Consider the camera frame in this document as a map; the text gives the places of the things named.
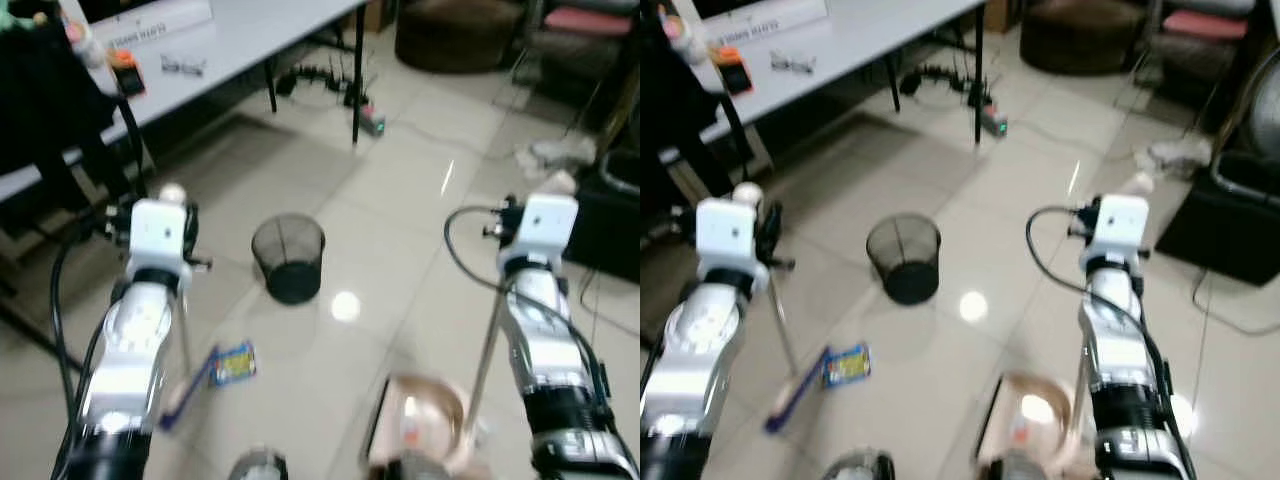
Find beige long-handled dustpan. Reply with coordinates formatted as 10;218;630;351
362;170;581;479
974;172;1156;476

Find crumpled white plastic bag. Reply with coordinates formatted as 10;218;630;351
1134;138;1214;181
514;137;598;178

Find black box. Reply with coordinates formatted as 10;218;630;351
572;150;641;284
1157;150;1280;288

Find blue snack packet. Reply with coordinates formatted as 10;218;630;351
822;343;872;390
209;341;258;388

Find black hanging garment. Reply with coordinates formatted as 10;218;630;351
0;18;123;206
640;10;723;196

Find orange and black device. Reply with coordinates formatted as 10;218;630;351
714;45;755;97
108;47;148;99

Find clear eyeglasses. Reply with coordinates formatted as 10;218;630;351
159;54;209;79
769;51;817;77

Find brown round ottoman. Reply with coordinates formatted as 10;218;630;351
394;0;528;74
1019;0;1153;74

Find white table with black legs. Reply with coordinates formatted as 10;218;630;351
655;0;993;169
0;0;373;206

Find pale pink bottle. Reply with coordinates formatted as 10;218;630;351
64;18;108;71
664;12;709;63

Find chair with pink cushion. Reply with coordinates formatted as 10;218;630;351
512;0;641;106
1140;0;1263;106

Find white printed sign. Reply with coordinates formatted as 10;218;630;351
698;0;831;47
88;0;217;48

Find grey left robot leg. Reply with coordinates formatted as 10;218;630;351
228;449;291;480
824;449;898;480

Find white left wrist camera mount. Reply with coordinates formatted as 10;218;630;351
129;198;193;273
696;197;769;271

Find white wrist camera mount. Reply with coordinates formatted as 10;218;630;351
696;197;769;271
515;193;580;265
1091;195;1151;265
129;198;193;273

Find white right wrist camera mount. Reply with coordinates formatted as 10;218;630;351
1091;195;1151;265
515;193;580;265

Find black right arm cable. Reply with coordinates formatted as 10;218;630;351
443;204;609;406
1025;205;1173;411

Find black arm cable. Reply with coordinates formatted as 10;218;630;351
1025;205;1173;411
640;340;663;421
443;204;609;406
48;212;126;401

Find black wire mesh wastebasket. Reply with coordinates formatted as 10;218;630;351
866;214;943;306
251;213;327;306

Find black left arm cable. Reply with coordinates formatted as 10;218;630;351
48;212;126;401
640;340;663;421

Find black floor cable bundle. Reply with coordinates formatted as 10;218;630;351
274;62;363;109
898;60;987;107

